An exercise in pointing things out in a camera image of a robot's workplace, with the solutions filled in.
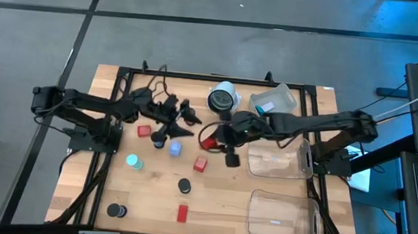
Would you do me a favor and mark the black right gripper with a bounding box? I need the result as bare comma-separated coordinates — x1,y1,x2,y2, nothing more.
208,108,270,171

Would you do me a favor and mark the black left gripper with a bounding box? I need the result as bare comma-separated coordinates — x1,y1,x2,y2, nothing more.
128,86,205,140

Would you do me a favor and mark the small red box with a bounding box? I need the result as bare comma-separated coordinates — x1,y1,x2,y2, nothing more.
201,136,218,151
136,124,153,139
192,156,209,174

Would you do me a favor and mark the small lavender box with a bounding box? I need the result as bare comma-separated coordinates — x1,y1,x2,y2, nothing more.
168,140,183,158

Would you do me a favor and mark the teal hourglass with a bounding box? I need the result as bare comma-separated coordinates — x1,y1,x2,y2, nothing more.
125,154,145,171

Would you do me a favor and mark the red case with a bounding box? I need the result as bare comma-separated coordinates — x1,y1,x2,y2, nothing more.
176,203,189,224

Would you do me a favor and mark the white round cup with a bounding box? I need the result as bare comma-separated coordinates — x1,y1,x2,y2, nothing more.
205,79,243,117

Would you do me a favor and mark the clear plastic bin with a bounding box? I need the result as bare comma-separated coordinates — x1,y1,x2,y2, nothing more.
244,133,317,183
245,189,324,234

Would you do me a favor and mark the white paper sheet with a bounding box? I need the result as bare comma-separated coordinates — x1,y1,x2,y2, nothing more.
341,144,374,193

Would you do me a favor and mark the black stand pole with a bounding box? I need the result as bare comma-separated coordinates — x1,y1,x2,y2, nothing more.
349,130,417,180

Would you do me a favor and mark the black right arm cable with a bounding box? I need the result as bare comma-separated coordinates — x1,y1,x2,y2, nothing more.
196,118,232,155

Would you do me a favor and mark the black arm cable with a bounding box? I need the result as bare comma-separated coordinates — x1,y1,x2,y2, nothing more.
144,62,173,97
196,118,232,155

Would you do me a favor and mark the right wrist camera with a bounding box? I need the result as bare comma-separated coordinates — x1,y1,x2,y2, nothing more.
224,125,241,145

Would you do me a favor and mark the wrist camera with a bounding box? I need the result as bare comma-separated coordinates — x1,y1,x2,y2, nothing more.
224,125,241,145
163,93,180,110

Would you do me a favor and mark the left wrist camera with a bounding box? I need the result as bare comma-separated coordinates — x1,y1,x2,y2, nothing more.
163,93,180,110

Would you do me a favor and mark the black metal table frame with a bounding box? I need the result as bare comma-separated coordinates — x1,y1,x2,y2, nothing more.
49,60,370,234

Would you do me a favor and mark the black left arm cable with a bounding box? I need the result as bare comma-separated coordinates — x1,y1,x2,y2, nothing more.
144,62,173,97

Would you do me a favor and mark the grey plastic handled bin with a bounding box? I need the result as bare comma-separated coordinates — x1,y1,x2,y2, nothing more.
246,80,300,127

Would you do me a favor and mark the white cable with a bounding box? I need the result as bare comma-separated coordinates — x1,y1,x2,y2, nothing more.
373,74,418,124

